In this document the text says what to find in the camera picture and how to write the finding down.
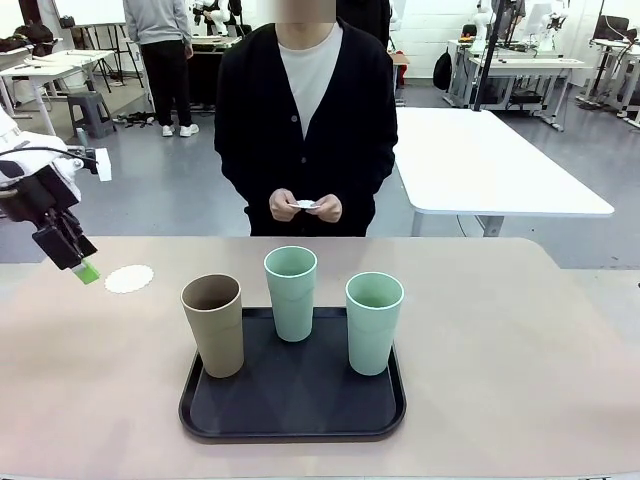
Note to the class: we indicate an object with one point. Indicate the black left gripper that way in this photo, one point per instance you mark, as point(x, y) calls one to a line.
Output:
point(42, 192)

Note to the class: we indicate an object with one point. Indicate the brown cup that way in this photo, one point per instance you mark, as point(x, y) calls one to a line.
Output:
point(215, 335)

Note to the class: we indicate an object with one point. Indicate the green cup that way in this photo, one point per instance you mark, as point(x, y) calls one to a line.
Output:
point(292, 310)
point(372, 335)

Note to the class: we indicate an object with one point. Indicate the white scalloped coaster stack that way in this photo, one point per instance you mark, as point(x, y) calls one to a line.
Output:
point(303, 204)

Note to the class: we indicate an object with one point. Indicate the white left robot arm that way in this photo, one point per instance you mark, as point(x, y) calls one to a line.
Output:
point(30, 155)

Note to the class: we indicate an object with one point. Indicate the person's right hand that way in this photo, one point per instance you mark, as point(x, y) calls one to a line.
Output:
point(282, 205)

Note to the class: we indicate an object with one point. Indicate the person's left hand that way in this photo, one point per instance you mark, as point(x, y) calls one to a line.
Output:
point(327, 210)

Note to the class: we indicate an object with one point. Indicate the small bottle on floor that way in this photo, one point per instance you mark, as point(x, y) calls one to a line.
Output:
point(81, 137)

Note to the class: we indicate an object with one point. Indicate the grey plastic stool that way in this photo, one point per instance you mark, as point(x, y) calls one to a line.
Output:
point(90, 115)

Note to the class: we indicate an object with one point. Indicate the white desk with papers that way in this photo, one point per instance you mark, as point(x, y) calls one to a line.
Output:
point(45, 70)

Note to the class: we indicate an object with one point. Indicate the person in grey hoodie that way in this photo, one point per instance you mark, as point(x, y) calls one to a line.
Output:
point(160, 60)

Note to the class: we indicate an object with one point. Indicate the dark bag on desk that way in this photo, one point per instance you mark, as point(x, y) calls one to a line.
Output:
point(30, 37)

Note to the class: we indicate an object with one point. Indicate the person in black cardigan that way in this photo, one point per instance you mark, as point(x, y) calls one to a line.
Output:
point(260, 125)

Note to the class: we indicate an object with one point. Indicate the black serving tray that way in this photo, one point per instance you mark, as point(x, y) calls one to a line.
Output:
point(290, 400)

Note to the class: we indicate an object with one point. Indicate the person in dark clothes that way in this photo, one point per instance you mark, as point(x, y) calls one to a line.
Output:
point(370, 20)

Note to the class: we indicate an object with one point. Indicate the wooden desk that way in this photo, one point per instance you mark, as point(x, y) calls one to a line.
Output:
point(401, 65)

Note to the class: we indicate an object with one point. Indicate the black backpack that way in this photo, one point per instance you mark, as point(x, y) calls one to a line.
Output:
point(442, 70)

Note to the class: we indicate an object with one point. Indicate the white table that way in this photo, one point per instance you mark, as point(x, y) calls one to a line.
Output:
point(490, 165)

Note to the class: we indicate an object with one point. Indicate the black metal pole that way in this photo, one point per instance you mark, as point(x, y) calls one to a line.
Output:
point(487, 55)

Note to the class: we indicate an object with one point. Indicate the white desk with equipment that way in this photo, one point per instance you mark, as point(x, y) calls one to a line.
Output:
point(530, 65)

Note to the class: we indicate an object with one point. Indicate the person in grey shirt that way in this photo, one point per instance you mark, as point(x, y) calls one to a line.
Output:
point(512, 17)

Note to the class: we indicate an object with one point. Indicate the black monitor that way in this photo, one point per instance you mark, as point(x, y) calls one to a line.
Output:
point(614, 27)

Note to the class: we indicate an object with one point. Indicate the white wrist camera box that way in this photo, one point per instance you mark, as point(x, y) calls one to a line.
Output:
point(103, 165)

